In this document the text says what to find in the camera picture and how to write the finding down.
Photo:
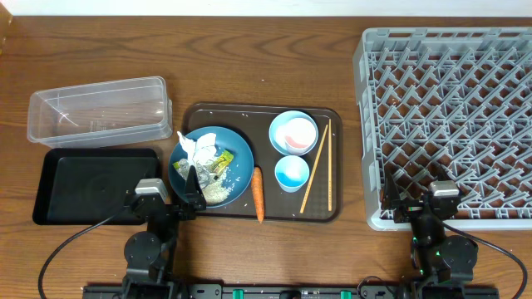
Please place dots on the pile of white rice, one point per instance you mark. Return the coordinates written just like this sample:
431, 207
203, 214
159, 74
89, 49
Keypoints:
216, 192

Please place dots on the dark brown serving tray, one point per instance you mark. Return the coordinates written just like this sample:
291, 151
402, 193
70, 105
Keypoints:
252, 122

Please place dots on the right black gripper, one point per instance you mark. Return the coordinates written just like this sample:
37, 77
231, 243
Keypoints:
392, 200

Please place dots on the green yellow snack wrapper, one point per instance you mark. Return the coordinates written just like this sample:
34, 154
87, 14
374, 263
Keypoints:
221, 162

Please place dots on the black plastic tray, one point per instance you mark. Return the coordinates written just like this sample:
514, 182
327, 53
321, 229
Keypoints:
86, 186

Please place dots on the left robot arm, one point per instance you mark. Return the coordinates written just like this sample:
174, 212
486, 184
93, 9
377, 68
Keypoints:
150, 252

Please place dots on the grey dishwasher rack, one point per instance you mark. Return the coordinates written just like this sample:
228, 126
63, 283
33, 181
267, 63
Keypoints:
451, 97

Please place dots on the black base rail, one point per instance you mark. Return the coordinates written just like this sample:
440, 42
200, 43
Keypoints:
216, 291

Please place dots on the pink white cup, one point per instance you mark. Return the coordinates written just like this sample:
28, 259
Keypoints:
300, 135

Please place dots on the blue plate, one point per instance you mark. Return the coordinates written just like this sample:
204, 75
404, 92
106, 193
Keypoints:
239, 172

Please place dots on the silver foil wrapper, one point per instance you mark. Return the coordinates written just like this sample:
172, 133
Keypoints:
205, 173

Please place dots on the light blue bowl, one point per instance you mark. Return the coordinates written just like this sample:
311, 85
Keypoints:
276, 130

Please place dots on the light blue cup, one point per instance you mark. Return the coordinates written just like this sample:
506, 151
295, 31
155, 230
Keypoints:
292, 173

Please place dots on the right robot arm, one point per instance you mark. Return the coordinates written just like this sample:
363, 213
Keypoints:
445, 263

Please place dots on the white tissue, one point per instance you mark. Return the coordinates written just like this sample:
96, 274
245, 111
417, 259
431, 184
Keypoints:
200, 151

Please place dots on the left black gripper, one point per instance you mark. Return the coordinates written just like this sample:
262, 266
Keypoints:
196, 198

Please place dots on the clear plastic bin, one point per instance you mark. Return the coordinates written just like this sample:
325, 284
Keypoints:
101, 114

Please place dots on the orange carrot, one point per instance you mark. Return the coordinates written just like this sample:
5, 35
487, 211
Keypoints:
258, 193

